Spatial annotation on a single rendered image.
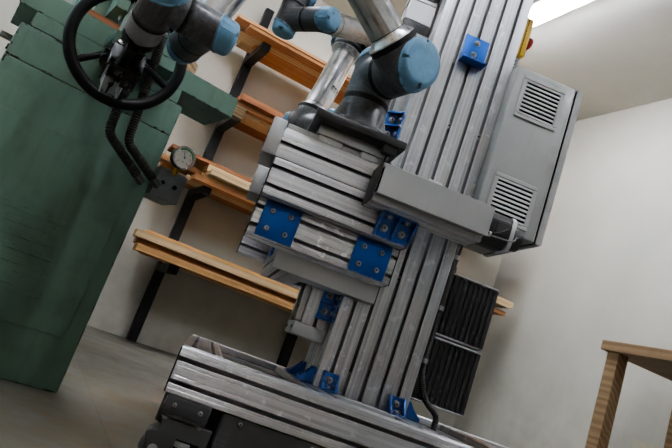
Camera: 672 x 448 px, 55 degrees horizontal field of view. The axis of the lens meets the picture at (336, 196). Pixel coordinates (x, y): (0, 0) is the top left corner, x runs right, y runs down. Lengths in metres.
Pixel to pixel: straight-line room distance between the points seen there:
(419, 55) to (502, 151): 0.45
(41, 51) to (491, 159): 1.18
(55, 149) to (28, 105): 0.12
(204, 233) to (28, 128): 2.72
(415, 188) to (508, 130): 0.50
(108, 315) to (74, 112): 2.63
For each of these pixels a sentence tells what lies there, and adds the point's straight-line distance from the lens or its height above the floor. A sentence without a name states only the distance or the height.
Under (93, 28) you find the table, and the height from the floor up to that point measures 0.87.
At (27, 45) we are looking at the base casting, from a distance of 1.77.
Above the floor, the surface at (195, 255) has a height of 0.59.
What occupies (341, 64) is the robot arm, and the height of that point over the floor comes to 1.25.
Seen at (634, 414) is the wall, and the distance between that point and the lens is 4.21.
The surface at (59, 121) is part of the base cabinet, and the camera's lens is 1.75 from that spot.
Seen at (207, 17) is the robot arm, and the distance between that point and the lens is 1.30.
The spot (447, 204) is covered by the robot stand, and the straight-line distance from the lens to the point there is 1.42.
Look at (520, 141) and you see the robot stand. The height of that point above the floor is 1.02.
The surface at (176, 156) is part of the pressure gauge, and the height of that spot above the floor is 0.65.
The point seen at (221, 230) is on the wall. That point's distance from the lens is 4.37.
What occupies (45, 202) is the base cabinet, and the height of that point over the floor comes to 0.42.
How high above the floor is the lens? 0.30
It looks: 14 degrees up
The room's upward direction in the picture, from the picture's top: 20 degrees clockwise
